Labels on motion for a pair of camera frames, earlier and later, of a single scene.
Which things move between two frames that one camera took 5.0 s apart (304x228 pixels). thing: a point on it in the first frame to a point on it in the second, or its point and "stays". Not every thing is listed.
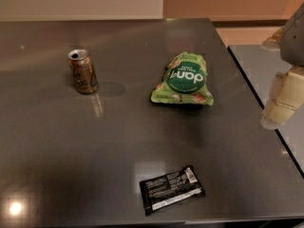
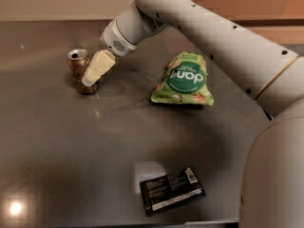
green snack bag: (184, 82) stays
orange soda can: (83, 69) stays
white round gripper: (294, 43) to (114, 40)
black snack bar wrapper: (169, 189) stays
